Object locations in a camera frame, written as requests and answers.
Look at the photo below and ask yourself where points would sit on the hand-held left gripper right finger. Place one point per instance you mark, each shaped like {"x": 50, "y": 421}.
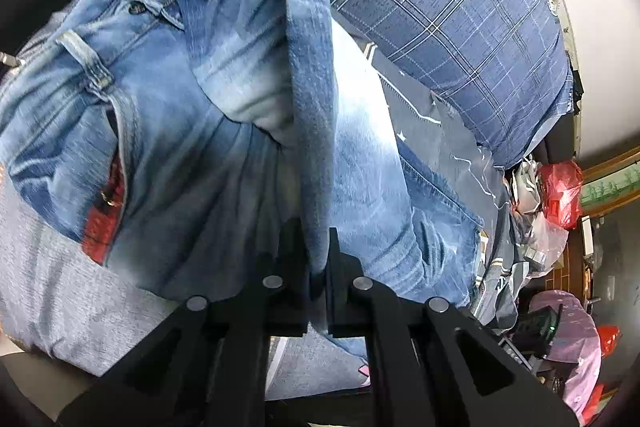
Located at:
{"x": 336, "y": 272}

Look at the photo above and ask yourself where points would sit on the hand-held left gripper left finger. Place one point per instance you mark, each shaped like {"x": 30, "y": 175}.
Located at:
{"x": 292, "y": 257}

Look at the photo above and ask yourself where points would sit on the blue denim jeans pants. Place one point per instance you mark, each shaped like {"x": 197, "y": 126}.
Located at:
{"x": 210, "y": 132}

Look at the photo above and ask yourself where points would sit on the black electronic device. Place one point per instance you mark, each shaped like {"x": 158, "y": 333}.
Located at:
{"x": 535, "y": 324}

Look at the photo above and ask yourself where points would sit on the white plastic bag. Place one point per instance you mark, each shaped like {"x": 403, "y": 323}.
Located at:
{"x": 542, "y": 239}

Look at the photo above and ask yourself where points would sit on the grey knitted blanket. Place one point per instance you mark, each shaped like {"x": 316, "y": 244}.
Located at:
{"x": 60, "y": 292}

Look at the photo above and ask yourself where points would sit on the pink patterned cloth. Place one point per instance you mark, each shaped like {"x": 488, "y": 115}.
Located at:
{"x": 575, "y": 342}

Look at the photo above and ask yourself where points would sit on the blue plaid pillow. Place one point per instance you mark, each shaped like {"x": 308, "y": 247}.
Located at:
{"x": 450, "y": 22}

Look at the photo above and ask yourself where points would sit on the small red plastic bag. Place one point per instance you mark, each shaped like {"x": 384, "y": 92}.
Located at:
{"x": 607, "y": 341}

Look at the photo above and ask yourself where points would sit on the wooden framed furniture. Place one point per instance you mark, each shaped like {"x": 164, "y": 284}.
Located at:
{"x": 607, "y": 187}

